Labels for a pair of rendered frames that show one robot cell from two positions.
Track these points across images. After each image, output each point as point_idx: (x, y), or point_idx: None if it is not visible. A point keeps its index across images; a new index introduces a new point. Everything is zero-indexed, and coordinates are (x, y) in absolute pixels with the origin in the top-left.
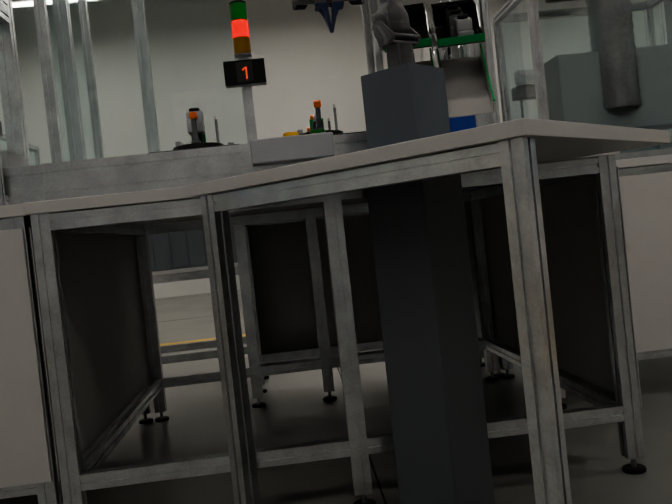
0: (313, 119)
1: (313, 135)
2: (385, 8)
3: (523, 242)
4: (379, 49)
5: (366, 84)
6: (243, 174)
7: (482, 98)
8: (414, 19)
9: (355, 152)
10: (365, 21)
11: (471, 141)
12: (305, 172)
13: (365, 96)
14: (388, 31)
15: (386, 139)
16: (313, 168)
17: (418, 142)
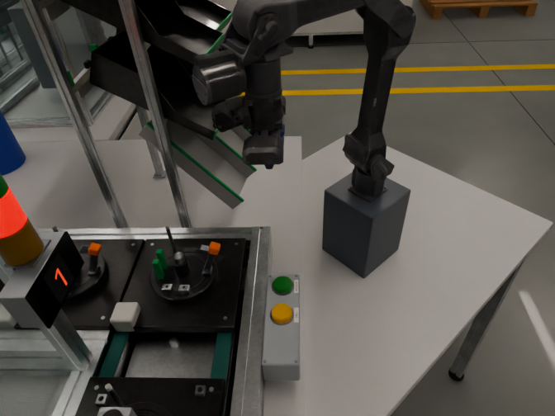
0: (99, 251)
1: (299, 293)
2: (382, 140)
3: (515, 274)
4: (165, 127)
5: (376, 223)
6: (398, 401)
7: (232, 136)
8: (115, 54)
9: (486, 300)
10: (62, 72)
11: (533, 248)
12: (451, 343)
13: (372, 233)
14: (389, 164)
15: (380, 255)
16: (457, 335)
17: (516, 266)
